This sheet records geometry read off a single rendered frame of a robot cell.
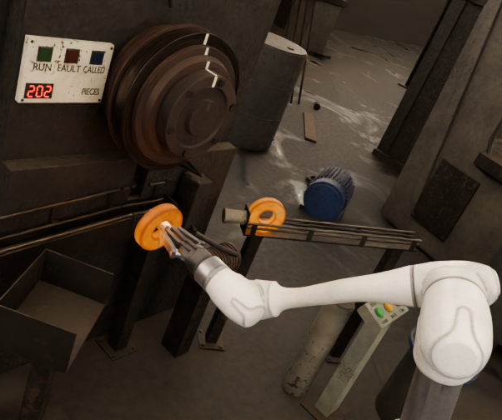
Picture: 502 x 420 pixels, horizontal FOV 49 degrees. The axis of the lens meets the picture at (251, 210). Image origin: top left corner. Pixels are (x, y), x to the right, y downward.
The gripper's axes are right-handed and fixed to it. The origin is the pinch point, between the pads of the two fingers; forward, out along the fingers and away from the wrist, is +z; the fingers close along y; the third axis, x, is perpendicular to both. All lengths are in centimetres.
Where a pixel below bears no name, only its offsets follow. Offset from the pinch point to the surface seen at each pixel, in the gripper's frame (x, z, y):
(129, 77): 33.2, 26.5, -3.7
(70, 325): -23.8, -6.9, -28.4
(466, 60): 46, 42, 295
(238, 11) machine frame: 53, 39, 45
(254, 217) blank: -15, 6, 60
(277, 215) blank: -12, 1, 67
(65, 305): -23.7, -0.1, -25.9
